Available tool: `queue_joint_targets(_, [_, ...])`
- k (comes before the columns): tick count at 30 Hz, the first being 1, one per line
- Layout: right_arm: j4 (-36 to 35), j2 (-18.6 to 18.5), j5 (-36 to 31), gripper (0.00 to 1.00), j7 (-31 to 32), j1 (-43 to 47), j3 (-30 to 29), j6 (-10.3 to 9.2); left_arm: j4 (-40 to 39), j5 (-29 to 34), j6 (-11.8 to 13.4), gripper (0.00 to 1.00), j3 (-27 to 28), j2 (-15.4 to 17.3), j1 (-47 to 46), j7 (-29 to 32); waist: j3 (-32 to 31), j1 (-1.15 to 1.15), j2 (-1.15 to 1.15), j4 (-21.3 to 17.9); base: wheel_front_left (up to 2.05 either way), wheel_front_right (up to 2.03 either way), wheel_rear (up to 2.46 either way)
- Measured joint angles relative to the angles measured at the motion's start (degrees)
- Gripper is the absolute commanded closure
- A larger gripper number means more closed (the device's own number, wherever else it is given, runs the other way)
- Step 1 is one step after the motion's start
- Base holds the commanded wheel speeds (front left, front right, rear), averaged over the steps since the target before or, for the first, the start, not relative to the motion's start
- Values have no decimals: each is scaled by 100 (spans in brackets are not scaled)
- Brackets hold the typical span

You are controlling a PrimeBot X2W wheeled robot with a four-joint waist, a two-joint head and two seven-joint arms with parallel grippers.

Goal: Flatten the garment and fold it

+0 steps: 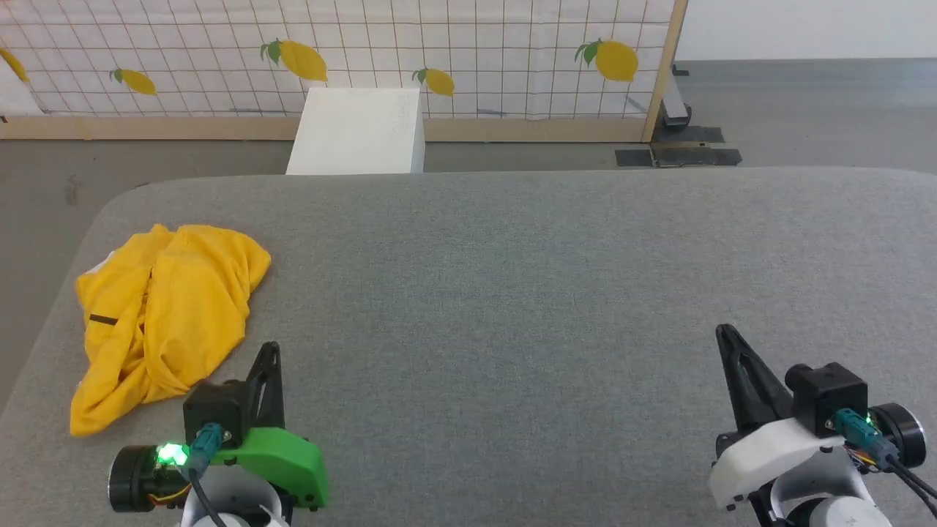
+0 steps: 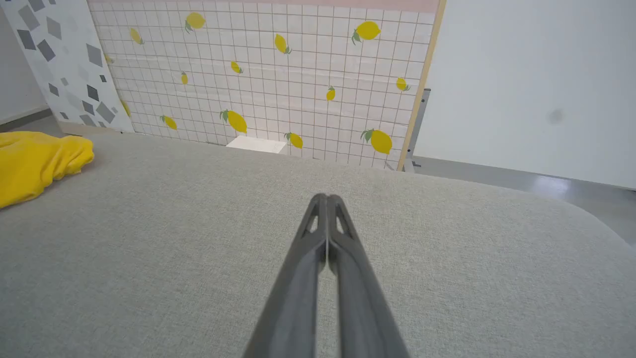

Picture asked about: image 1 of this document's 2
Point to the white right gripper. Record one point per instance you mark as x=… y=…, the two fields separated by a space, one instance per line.
x=768 y=454

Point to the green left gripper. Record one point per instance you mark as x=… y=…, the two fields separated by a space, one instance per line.
x=285 y=461

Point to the yellow t-shirt garment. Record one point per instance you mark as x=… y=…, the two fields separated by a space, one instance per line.
x=183 y=307

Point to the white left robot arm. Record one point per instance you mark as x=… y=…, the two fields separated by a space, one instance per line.
x=234 y=498

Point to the black floor tape patch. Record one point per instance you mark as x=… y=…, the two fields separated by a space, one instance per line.
x=681 y=156

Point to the white box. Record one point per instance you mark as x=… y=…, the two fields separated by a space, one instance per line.
x=359 y=132

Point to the grey metal partition foot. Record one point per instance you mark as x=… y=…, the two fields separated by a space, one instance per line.
x=675 y=110

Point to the lemon-print divider panel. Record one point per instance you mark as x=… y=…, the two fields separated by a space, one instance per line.
x=512 y=130

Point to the lemon print grid partition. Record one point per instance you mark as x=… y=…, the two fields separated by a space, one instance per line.
x=366 y=44

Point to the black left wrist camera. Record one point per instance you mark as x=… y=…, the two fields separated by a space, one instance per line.
x=216 y=406

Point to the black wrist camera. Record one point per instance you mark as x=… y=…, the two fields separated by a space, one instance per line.
x=216 y=406
x=827 y=395

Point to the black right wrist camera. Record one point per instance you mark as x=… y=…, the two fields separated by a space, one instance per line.
x=827 y=395

